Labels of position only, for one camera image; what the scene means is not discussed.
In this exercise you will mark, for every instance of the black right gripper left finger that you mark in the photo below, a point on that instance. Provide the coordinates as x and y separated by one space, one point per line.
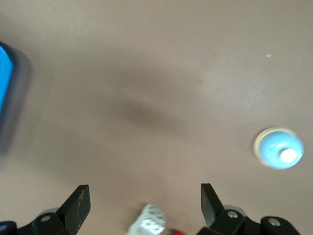
75 210

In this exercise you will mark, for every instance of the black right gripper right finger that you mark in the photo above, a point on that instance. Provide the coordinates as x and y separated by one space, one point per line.
212 210

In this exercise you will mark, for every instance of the blue dome bell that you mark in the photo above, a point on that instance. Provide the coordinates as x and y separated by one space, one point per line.
278 148

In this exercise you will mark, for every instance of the blue plastic tray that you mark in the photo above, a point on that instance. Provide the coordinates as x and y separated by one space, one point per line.
6 85

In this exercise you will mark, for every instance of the red emergency stop button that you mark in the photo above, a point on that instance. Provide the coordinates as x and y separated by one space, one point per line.
178 231

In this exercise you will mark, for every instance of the white circuit breaker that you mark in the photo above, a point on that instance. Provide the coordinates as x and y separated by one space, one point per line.
149 220

